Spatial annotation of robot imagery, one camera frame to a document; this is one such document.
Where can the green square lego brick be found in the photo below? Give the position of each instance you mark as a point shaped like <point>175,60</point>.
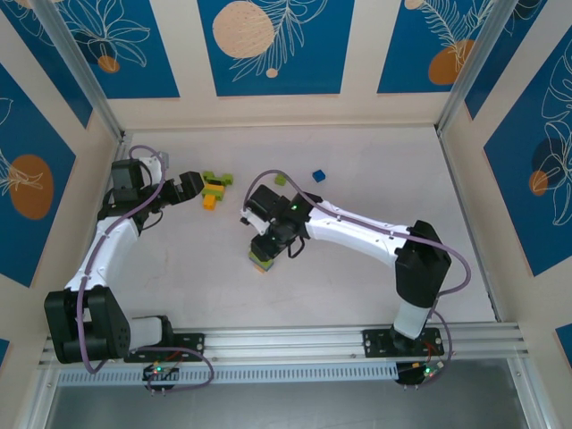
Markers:
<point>280,180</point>
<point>228,179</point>
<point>207,174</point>

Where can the black lego brick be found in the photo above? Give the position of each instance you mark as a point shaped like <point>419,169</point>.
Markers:
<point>215,181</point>

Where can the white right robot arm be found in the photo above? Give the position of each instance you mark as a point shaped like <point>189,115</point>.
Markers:
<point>353,228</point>

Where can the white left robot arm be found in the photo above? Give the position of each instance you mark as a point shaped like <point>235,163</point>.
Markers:
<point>103,254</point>

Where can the left controller board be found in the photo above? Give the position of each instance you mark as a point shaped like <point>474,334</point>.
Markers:
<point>156,370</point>

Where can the controller board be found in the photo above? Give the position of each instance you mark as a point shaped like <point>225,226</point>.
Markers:
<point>156,370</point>
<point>431,370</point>

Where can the grey metal sheet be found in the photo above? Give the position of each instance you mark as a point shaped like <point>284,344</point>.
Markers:
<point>290,409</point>

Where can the right controller board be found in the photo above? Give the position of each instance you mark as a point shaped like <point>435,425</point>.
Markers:
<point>431,370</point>

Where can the aluminium left side rail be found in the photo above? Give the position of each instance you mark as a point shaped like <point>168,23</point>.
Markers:
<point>111,179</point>

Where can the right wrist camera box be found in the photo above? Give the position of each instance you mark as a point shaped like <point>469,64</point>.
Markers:
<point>250,221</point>

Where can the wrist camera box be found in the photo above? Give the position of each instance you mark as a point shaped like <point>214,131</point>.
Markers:
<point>250,221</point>
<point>152,166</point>

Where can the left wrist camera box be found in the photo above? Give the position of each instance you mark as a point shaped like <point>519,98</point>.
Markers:
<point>152,166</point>

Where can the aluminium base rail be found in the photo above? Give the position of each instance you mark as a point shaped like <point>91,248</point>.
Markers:
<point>290,342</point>

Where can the black left mount plate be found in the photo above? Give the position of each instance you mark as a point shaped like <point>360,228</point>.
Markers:
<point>192,344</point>

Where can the black mount plate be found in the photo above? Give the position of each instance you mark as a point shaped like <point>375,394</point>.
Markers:
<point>192,344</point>
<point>375,343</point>

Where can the aluminium left corner post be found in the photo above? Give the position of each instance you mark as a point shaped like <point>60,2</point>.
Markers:
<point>85,76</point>

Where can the aluminium corner post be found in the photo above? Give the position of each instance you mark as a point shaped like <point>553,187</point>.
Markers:
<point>85,76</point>
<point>473,67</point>

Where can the black right mount plate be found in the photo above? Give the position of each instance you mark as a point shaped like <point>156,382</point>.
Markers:
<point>375,343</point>

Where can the aluminium right side rail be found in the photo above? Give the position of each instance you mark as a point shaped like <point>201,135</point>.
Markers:
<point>468,223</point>

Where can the aluminium right corner post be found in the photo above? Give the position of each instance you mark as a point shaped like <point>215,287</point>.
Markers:
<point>473,67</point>

